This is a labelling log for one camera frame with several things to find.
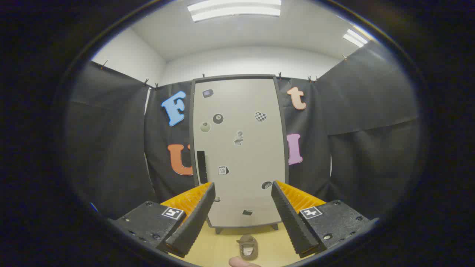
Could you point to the black backdrop cloth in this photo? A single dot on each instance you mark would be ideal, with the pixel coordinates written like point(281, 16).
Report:
point(111, 148)

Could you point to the small ceiling light panel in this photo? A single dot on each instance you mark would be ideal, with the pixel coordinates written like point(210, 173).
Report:
point(355, 38)

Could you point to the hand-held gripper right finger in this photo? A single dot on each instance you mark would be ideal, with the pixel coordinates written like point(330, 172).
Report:
point(291, 222)

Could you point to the grey shoe cabinet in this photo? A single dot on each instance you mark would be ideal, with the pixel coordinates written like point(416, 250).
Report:
point(233, 76)

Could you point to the brown fuzzy shoe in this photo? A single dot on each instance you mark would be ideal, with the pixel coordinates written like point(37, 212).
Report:
point(248, 254)

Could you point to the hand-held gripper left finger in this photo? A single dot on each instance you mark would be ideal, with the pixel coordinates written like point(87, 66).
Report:
point(196, 222)

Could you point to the large ceiling light panel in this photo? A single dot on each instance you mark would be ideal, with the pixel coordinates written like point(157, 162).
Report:
point(233, 9)

